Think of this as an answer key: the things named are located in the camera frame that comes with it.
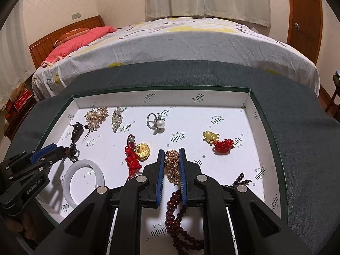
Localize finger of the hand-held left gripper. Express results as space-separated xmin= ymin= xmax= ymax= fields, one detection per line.
xmin=40 ymin=147 xmax=66 ymax=168
xmin=29 ymin=143 xmax=58 ymax=164

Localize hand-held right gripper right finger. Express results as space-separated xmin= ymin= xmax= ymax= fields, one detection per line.
xmin=178 ymin=148 xmax=312 ymax=255

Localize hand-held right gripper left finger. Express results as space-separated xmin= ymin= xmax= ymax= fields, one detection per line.
xmin=34 ymin=149 xmax=166 ymax=255

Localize gold chain bracelet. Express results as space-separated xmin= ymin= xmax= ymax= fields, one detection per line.
xmin=164 ymin=149 xmax=181 ymax=186

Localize brown cord tassel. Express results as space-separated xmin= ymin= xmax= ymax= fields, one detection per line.
xmin=62 ymin=143 xmax=80 ymax=163

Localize red knot gold lock charm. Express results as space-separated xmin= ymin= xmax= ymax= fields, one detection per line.
xmin=125 ymin=135 xmax=151 ymax=181

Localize dark red bead bracelet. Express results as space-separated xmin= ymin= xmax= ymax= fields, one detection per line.
xmin=164 ymin=172 xmax=251 ymax=255

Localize black bead pendant cord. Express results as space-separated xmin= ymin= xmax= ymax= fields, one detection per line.
xmin=69 ymin=122 xmax=92 ymax=142

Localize pale jade bangle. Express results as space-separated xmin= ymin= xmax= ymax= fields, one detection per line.
xmin=62 ymin=159 xmax=105 ymax=208

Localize gold charm with red beads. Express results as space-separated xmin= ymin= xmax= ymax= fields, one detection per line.
xmin=203 ymin=131 xmax=235 ymax=154

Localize silver pearl ring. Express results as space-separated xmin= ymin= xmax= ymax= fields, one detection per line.
xmin=146 ymin=112 xmax=166 ymax=134

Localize gold pearl brooch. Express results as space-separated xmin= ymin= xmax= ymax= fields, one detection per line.
xmin=84 ymin=107 xmax=109 ymax=132

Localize green tray with white lining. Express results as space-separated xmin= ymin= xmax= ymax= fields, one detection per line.
xmin=20 ymin=87 xmax=289 ymax=226

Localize silver rhinestone brooch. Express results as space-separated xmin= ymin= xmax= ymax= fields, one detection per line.
xmin=111 ymin=106 xmax=126 ymax=133

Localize person's left hand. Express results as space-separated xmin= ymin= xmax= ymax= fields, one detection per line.
xmin=4 ymin=210 xmax=38 ymax=245

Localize wooden nightstand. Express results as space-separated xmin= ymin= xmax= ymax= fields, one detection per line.
xmin=4 ymin=93 xmax=38 ymax=140

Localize red box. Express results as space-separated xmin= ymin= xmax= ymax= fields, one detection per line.
xmin=13 ymin=90 xmax=32 ymax=111

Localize brown teddy bear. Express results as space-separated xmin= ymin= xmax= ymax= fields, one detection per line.
xmin=9 ymin=82 xmax=26 ymax=101

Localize wooden headboard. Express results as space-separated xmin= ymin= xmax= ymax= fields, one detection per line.
xmin=29 ymin=15 xmax=105 ymax=69

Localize pink pillow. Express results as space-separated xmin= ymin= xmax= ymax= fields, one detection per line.
xmin=40 ymin=26 xmax=117 ymax=65

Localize orange pillow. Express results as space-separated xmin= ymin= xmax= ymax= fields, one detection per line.
xmin=53 ymin=27 xmax=92 ymax=47

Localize bed with patterned sheet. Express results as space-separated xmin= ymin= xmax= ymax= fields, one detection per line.
xmin=31 ymin=17 xmax=320 ymax=101

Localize wooden chair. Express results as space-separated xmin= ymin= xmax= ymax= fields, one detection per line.
xmin=325 ymin=70 xmax=340 ymax=117

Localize wooden door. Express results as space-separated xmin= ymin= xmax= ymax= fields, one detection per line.
xmin=286 ymin=0 xmax=323 ymax=64

